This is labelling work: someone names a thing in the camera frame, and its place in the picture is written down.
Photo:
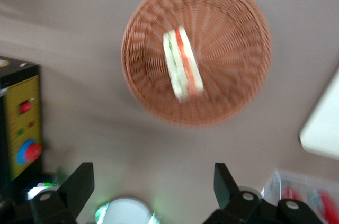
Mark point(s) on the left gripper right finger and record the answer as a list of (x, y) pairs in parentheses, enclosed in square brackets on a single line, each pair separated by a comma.
[(225, 189)]

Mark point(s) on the black food warmer cabinet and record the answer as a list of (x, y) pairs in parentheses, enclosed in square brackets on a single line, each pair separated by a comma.
[(23, 118)]

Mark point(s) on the cream plastic tray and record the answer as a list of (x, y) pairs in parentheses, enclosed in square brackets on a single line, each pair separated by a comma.
[(323, 123)]

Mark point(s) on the clear acrylic bottle rack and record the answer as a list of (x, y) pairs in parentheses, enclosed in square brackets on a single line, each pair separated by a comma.
[(304, 181)]

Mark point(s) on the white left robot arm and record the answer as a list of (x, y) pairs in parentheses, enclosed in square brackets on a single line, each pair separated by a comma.
[(127, 212)]

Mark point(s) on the brown wicker basket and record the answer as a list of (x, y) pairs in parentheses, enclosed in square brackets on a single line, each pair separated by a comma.
[(227, 49)]

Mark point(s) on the triangle sandwich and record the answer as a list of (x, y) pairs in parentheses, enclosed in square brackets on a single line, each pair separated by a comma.
[(182, 62)]

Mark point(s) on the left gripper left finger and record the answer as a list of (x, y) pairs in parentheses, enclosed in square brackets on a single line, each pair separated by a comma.
[(76, 187)]

